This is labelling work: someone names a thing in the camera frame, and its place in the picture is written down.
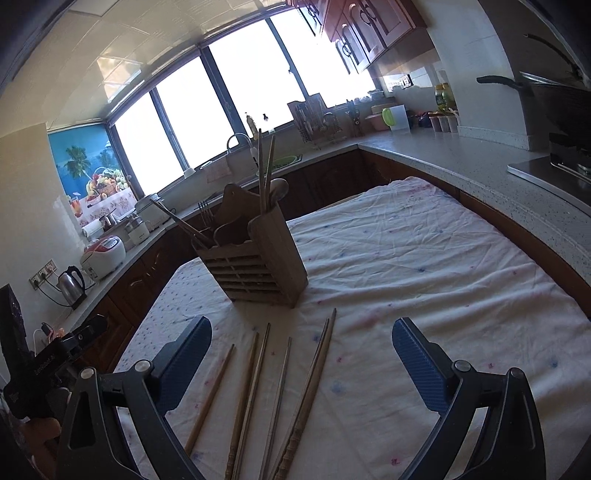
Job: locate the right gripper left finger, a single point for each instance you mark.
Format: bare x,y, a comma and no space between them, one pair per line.
92,442

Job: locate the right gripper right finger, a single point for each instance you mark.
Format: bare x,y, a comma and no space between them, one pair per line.
510,444

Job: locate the short brown wooden chopstick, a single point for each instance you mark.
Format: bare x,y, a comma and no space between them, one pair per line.
206,405

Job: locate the grey metal chopstick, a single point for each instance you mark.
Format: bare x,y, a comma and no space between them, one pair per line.
275,415

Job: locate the steel electric kettle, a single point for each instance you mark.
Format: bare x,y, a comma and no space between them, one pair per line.
72,286

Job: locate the light wooden chopstick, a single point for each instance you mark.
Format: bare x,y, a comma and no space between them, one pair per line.
251,399

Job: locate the white red rice cooker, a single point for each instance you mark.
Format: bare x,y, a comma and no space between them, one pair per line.
103,257

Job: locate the dark carved chopstick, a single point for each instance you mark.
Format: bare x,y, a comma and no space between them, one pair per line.
300,405
310,396

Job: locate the small white cooker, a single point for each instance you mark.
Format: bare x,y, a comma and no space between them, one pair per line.
137,230

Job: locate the floral white tablecloth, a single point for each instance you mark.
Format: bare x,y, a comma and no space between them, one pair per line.
406,249

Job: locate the wooden utensil holder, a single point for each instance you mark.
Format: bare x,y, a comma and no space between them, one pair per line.
254,257

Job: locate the large white pot cooker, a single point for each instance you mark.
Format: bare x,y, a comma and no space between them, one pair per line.
151,214

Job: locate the metal fork in holder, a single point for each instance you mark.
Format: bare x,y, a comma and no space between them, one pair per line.
206,215

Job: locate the fruit beach window poster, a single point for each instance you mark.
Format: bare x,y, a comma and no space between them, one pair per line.
91,174

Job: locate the wooden spoon in holder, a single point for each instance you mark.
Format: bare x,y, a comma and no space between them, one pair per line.
278,190

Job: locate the gas stove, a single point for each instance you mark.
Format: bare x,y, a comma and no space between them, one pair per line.
564,171

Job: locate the green plastic basin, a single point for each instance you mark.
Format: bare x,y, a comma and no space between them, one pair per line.
284,161

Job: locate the chrome sink faucet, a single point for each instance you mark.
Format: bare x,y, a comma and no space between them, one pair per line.
239,140

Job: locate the dish drying rack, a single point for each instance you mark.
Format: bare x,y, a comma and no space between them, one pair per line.
317,124

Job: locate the white green pitcher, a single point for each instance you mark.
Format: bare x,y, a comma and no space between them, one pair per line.
396,118

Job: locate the cooking oil bottle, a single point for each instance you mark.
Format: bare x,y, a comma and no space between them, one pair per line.
445,98

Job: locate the black wok with lid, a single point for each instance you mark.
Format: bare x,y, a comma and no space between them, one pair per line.
564,104

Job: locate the upper wooden cabinets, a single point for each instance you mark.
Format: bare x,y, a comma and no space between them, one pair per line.
363,30

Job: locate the wall power outlet strip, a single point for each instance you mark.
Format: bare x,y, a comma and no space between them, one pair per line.
42,275

